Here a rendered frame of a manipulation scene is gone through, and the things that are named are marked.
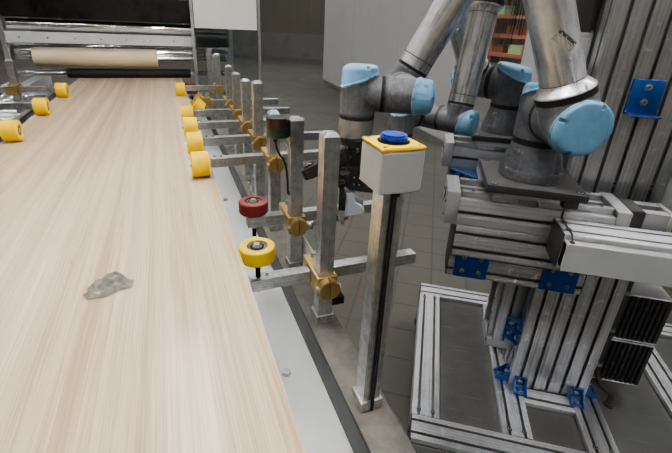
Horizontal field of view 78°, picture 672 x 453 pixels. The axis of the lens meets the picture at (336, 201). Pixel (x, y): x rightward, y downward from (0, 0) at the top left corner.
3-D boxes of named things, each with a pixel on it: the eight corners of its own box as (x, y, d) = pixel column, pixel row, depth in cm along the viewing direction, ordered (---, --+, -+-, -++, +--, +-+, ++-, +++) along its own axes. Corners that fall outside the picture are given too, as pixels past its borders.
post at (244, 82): (252, 185, 192) (248, 78, 173) (253, 188, 189) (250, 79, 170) (244, 186, 191) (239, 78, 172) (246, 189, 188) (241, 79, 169)
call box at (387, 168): (397, 180, 68) (402, 133, 65) (420, 196, 62) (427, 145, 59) (358, 183, 65) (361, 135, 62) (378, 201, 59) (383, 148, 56)
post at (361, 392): (371, 388, 84) (394, 179, 66) (382, 408, 80) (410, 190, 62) (351, 394, 82) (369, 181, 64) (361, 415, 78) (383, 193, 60)
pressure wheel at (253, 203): (265, 227, 125) (264, 192, 120) (271, 240, 118) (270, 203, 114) (238, 231, 122) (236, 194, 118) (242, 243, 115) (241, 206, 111)
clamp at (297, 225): (294, 215, 128) (294, 200, 126) (307, 235, 117) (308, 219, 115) (276, 217, 126) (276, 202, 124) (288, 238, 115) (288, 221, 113)
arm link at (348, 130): (338, 120, 86) (339, 112, 94) (337, 142, 88) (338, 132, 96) (374, 123, 86) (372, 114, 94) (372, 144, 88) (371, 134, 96)
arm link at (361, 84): (383, 67, 82) (340, 64, 82) (378, 123, 86) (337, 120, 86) (382, 64, 89) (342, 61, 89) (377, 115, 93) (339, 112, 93)
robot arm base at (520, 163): (553, 169, 112) (562, 132, 108) (568, 188, 98) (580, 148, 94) (494, 162, 114) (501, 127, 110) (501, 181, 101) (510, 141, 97)
